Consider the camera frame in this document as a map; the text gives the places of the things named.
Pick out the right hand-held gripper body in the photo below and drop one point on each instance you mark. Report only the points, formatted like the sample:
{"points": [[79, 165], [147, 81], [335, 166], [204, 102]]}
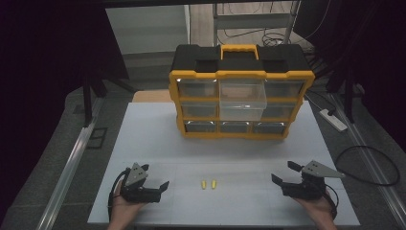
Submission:
{"points": [[308, 187]]}

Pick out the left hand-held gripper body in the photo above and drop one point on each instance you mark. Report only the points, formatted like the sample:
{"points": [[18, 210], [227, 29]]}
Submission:
{"points": [[140, 193]]}

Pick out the yellow foam earplug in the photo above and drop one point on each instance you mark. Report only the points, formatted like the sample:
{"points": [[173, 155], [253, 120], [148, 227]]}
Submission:
{"points": [[203, 185], [214, 184]]}

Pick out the clear plastic drawer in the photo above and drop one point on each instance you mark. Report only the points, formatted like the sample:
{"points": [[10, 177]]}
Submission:
{"points": [[242, 102]]}

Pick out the person's right hand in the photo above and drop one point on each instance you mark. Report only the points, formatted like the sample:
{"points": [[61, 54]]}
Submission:
{"points": [[316, 207]]}

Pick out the person's left hand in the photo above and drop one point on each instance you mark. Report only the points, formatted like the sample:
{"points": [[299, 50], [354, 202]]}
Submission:
{"points": [[123, 209]]}

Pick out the black floor grate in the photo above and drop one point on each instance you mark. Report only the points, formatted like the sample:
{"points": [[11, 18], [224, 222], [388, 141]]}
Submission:
{"points": [[97, 138]]}

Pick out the white power strip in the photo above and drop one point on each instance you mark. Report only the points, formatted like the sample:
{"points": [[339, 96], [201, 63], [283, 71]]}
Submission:
{"points": [[333, 120]]}

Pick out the black plug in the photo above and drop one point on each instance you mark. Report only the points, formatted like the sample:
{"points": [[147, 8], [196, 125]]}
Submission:
{"points": [[331, 111]]}

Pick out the wooden board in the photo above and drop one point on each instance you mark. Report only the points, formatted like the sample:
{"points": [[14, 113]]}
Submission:
{"points": [[153, 96]]}

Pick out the black stand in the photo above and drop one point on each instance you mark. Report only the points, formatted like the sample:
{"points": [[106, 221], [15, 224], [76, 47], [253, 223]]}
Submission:
{"points": [[349, 96], [86, 99]]}

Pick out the set of small clear drawers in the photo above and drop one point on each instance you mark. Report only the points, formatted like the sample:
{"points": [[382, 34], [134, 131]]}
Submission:
{"points": [[198, 88]]}

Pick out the black and yellow storage organizer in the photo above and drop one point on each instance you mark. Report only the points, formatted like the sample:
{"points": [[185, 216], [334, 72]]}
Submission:
{"points": [[236, 60]]}

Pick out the white panel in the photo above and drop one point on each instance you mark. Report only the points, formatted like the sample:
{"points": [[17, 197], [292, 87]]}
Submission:
{"points": [[146, 28]]}

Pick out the metal floor rail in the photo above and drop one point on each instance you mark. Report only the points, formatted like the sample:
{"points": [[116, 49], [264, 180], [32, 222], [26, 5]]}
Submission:
{"points": [[70, 169], [373, 159]]}

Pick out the grey metal shelf frame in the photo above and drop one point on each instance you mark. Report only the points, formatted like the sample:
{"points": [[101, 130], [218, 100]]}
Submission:
{"points": [[249, 21]]}

